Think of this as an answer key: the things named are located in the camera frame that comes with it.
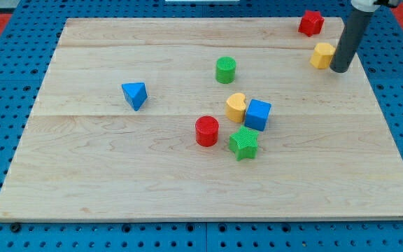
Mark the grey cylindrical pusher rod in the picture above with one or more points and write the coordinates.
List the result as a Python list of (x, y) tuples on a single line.
[(350, 39)]

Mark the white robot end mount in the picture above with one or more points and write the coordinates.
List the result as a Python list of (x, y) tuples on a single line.
[(373, 5)]

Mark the yellow hexagon block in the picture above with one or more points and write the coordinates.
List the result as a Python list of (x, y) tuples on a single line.
[(322, 55)]

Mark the red star block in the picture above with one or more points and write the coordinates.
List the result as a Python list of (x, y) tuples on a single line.
[(311, 23)]

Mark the green star block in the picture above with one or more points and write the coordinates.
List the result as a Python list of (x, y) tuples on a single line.
[(243, 143)]

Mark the blue cube block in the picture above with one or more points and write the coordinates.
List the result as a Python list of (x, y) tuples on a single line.
[(257, 115)]

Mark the green cylinder block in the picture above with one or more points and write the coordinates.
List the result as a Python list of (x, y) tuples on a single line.
[(225, 69)]

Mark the yellow heart block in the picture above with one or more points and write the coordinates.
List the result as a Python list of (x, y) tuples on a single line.
[(235, 107)]

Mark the red cylinder block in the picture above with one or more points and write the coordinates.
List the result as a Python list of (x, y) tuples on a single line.
[(206, 128)]

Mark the blue triangle block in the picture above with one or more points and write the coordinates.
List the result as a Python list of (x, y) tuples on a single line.
[(135, 94)]

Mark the wooden board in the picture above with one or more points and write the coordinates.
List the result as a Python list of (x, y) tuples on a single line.
[(326, 153)]

